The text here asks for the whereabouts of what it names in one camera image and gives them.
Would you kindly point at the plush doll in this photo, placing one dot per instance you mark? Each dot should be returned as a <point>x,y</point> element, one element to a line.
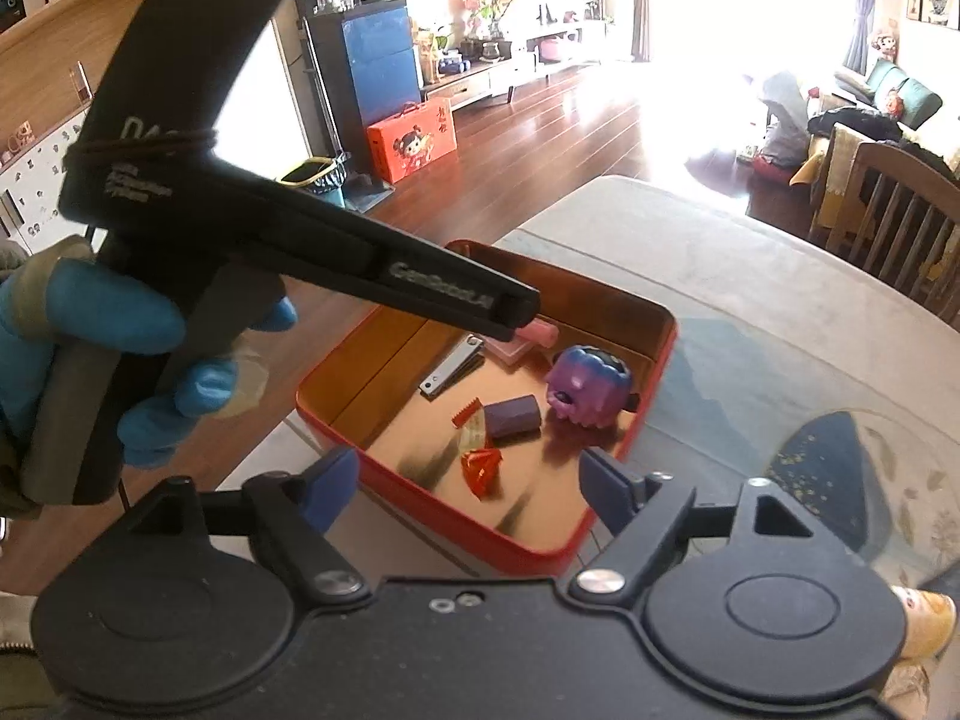
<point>885,45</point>

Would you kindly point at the purple octopus toy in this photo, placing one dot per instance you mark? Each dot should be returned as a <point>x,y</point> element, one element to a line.
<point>589,386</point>

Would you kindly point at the wooden shelf unit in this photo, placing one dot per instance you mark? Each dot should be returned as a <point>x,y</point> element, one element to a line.
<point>67,37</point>

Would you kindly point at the grey-blue plastic bag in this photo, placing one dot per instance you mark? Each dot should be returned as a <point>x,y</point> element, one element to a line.
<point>784,112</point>

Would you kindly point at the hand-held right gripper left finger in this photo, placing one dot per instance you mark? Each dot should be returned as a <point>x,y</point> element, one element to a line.
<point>330,491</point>

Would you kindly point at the white cabinet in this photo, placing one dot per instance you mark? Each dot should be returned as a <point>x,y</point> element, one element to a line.
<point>37,165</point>

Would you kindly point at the dark clothes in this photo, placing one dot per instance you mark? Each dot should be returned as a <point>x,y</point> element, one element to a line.
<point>851,124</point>

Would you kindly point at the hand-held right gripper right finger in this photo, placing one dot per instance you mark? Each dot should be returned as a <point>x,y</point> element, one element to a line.
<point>604,491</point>

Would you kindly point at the metal nail clipper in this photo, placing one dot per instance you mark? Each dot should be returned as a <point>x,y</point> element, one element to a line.
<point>450,371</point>

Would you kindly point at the orange gift box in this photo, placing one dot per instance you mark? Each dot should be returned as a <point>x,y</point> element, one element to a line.
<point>412,142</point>

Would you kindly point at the printed table cover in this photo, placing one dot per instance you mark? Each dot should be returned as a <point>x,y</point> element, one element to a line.
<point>787,300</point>

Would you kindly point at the flower arrangement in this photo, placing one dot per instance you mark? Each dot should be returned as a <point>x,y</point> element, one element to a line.
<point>484,15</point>

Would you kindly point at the wooden chair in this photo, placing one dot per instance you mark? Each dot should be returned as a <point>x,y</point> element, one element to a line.
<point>900,225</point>

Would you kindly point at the pink square box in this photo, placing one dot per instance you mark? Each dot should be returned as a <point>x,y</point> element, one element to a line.
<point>510,354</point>

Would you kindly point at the blue trash bin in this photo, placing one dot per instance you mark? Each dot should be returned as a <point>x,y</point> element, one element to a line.
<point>319,180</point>

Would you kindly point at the dark purple block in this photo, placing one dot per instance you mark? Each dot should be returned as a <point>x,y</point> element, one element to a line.
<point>514,418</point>

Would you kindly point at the olive jacket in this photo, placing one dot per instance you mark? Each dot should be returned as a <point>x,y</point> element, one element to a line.
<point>15,637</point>

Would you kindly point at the red tin box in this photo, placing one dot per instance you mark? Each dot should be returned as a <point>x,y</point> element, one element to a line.
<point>525,532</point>

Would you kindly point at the pink pot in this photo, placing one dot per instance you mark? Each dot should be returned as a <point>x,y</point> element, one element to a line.
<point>555,50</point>

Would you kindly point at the clear red candy wrapper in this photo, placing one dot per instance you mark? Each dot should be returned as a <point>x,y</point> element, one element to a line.
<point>469,427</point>

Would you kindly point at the grey curtain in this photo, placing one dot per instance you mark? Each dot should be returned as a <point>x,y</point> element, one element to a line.
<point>641,0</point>
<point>861,7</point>

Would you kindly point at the teal sofa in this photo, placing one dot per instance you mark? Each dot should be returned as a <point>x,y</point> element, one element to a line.
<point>911,94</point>

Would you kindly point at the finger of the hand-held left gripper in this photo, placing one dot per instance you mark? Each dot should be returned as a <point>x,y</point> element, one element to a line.
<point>514,311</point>

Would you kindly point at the black blue cabinet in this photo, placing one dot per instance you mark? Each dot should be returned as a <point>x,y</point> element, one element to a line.
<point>379,75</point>

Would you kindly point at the grey dustpan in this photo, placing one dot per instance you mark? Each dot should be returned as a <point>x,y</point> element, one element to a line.
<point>371,195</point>

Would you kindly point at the yellow cloth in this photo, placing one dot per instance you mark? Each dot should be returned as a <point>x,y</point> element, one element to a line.
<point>829,172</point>

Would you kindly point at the wooden tv cabinet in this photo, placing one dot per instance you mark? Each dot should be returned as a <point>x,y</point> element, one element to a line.
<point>510,79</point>

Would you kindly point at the person's left hand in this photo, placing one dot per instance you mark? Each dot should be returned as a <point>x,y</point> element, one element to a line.
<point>112,311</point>

